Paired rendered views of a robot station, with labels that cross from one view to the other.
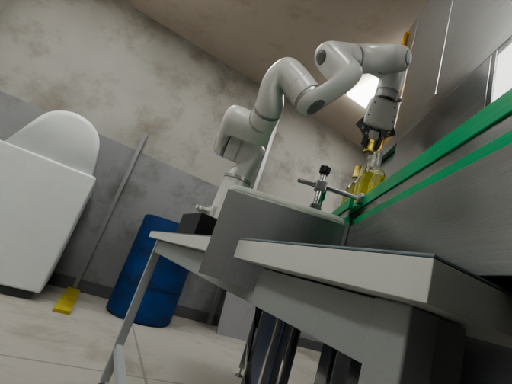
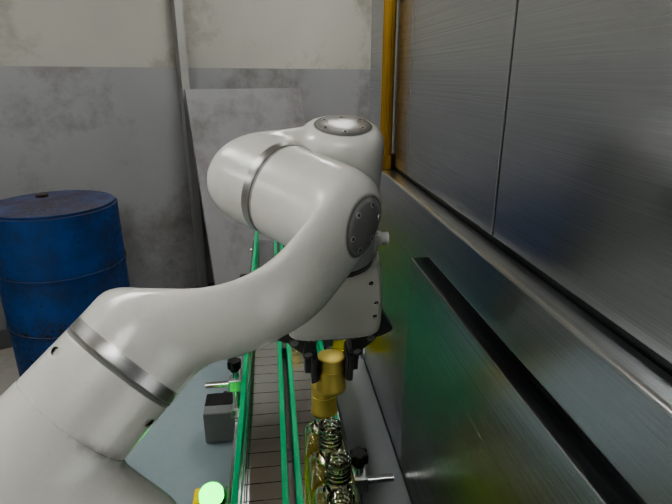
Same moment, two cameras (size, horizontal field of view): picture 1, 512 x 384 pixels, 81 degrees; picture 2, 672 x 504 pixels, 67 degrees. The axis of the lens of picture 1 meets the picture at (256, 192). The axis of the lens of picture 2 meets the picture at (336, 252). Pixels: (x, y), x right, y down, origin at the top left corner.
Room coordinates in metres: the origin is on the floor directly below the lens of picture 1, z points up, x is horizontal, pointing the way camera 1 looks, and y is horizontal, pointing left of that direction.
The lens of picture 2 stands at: (0.41, -0.22, 1.55)
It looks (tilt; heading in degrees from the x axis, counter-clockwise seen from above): 19 degrees down; 348
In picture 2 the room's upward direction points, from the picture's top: straight up
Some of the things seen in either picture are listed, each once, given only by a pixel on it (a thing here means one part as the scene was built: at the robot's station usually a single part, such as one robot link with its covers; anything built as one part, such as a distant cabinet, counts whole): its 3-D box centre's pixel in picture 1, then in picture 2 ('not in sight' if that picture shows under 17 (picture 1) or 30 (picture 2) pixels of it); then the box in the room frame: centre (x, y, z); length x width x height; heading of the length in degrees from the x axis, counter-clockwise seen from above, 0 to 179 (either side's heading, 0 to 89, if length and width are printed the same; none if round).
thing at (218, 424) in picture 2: not in sight; (223, 417); (1.43, -0.16, 0.79); 0.08 x 0.08 x 0.08; 85
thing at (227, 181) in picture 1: (224, 201); not in sight; (0.97, 0.09, 0.89); 0.16 x 0.13 x 0.15; 111
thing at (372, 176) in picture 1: (366, 201); not in sight; (0.80, -0.31, 0.99); 0.06 x 0.06 x 0.21; 86
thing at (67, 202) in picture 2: (157, 267); (67, 285); (3.18, 0.70, 0.47); 0.65 x 0.63 x 0.95; 24
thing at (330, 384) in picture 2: (369, 147); (330, 372); (0.92, -0.32, 1.22); 0.04 x 0.04 x 0.04
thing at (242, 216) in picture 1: (289, 238); not in sight; (0.61, -0.09, 0.79); 0.27 x 0.17 x 0.08; 85
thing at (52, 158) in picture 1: (35, 194); not in sight; (2.69, 1.81, 0.76); 0.79 x 0.69 x 1.51; 112
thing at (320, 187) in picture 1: (328, 192); not in sight; (0.72, -0.17, 0.95); 0.17 x 0.03 x 0.12; 85
